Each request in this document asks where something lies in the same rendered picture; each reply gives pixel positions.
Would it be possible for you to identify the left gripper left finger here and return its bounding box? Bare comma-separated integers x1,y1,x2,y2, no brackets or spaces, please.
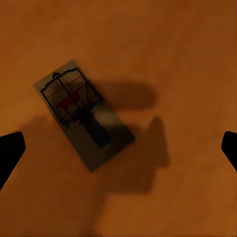
0,131,26,190

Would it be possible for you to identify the mousetrap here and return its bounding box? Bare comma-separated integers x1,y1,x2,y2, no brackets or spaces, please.
33,59,136,173

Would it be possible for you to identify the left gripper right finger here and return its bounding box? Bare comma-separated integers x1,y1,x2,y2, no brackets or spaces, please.
221,131,237,171

